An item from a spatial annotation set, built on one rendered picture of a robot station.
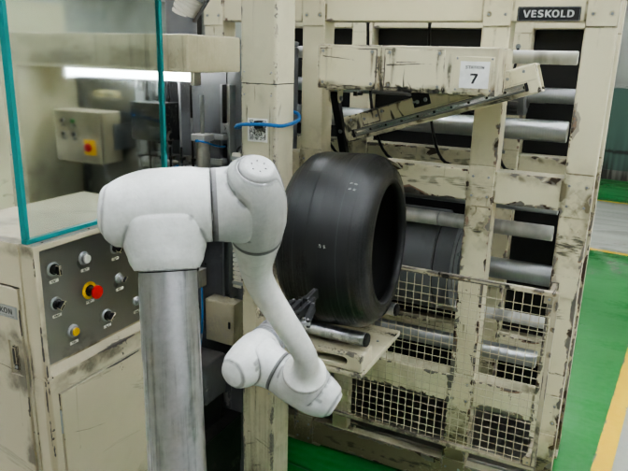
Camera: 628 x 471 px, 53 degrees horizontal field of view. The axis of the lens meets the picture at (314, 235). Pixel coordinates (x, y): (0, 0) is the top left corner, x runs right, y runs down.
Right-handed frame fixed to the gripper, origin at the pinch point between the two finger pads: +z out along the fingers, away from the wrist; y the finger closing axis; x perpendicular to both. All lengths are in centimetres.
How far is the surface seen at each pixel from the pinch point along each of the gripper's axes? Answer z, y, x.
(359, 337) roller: 11.3, -10.3, 17.5
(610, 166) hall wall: 915, -60, 216
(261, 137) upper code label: 27, 29, -38
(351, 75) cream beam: 55, 10, -54
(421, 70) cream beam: 55, -14, -57
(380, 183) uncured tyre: 25.4, -11.8, -28.2
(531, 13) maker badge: 89, -41, -71
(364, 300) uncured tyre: 9.4, -13.1, 2.8
